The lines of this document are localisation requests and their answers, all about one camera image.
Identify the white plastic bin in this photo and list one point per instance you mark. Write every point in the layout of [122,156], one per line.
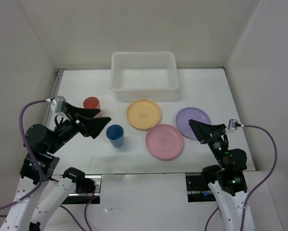
[144,75]

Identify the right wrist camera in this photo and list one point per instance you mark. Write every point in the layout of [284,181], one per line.
[233,125]

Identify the yellow plastic plate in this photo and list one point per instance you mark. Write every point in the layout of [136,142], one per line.
[143,114]

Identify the pink plastic plate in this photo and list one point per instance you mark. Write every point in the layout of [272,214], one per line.
[164,142]

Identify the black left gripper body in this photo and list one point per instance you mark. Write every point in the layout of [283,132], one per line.
[66,130]

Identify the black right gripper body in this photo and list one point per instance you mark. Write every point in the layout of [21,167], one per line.
[218,146]

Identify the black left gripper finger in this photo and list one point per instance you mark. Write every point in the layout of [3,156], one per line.
[75,113]
[91,126]

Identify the blue plastic cup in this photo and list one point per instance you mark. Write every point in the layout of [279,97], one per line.
[115,134]

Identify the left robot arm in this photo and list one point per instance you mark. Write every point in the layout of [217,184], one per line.
[26,212]

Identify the red plastic cup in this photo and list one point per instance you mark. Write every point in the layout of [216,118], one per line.
[91,103]

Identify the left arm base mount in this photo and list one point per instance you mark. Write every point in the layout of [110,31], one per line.
[86,190]

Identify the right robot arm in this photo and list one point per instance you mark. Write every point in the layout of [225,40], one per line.
[226,179]

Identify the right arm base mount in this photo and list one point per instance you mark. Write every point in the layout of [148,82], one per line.
[197,189]

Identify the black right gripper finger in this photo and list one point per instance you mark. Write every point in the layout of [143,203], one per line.
[203,132]
[218,129]

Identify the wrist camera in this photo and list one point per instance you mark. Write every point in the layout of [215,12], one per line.
[233,125]
[58,105]

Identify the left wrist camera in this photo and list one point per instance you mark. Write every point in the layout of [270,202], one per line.
[58,105]

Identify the purple plastic plate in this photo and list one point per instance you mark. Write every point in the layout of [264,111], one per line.
[184,115]

